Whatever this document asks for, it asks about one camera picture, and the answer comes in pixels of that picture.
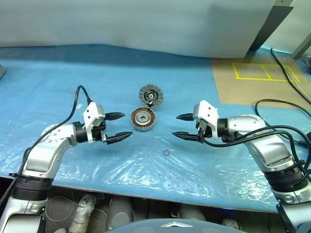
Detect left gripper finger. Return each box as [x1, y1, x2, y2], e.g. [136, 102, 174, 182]
[108, 112, 127, 122]
[106, 131, 133, 145]

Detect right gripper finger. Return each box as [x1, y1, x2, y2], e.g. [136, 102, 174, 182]
[175, 113, 194, 122]
[171, 131, 203, 143]

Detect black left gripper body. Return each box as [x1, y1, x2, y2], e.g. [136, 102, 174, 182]
[91, 113, 110, 145]

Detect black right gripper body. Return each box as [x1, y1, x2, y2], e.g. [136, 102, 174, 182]
[195, 120, 213, 144]

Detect silver motor base copper windings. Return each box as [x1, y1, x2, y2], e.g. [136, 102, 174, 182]
[130, 107, 156, 132]

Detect silver finned motor cover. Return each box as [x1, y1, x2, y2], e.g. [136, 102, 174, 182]
[138, 83, 163, 107]

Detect brown cardboard sheet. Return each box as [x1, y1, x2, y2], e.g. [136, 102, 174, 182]
[210, 54, 311, 110]

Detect blue plastic table cover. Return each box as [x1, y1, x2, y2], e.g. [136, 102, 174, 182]
[0, 44, 311, 214]

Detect grey plastic cylinder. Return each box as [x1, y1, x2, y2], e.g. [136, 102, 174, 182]
[181, 206, 206, 221]
[108, 197, 134, 230]

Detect white crumpled bottle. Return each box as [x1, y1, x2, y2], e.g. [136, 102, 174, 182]
[69, 194, 97, 233]

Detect white backdrop board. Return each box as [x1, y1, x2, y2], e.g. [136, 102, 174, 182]
[0, 0, 277, 59]

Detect grey rounded shape white chevron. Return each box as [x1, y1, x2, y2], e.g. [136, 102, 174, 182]
[104, 218, 234, 233]

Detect dark grey slanted panel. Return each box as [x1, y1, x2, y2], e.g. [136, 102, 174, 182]
[250, 6, 294, 51]

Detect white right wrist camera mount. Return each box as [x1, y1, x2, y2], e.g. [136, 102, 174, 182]
[193, 100, 219, 141]

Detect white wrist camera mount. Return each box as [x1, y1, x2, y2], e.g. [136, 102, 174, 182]
[82, 101, 105, 144]
[193, 100, 219, 141]

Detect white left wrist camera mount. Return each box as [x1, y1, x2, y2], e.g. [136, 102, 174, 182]
[82, 101, 105, 144]

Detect black looped cable with plug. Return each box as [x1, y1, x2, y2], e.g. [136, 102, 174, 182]
[255, 99, 311, 146]

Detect thin white wire loop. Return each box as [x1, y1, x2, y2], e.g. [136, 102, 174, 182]
[46, 194, 76, 222]

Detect long black straight cable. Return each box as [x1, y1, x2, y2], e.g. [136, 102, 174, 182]
[271, 48, 311, 104]

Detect grey aluminium frame post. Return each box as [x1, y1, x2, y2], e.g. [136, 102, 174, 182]
[293, 31, 311, 60]

